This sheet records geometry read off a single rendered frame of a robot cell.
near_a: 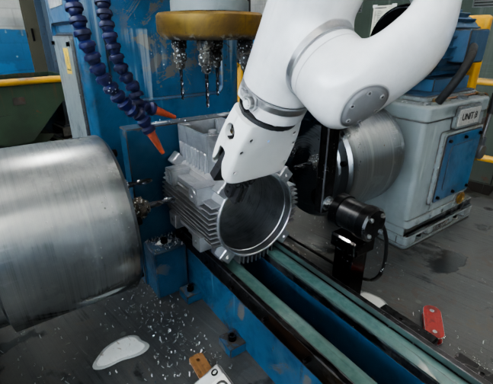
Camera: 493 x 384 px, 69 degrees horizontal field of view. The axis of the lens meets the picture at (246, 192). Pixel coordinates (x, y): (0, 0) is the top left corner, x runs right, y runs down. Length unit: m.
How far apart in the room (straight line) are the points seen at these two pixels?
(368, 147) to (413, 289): 0.32
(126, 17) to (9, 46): 5.01
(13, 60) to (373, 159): 5.36
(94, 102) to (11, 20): 5.04
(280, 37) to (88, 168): 0.29
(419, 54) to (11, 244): 0.45
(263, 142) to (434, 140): 0.58
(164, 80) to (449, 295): 0.76
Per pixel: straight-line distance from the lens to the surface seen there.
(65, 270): 0.50
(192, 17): 0.59
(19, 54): 5.81
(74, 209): 0.48
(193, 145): 0.67
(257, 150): 0.44
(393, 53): 0.33
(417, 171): 0.92
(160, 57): 0.84
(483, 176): 3.74
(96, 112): 0.80
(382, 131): 0.82
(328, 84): 0.32
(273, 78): 0.38
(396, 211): 0.97
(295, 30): 0.35
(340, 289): 0.62
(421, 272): 0.94
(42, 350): 0.77
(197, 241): 0.63
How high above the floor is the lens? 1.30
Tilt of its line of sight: 24 degrees down
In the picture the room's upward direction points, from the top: straight up
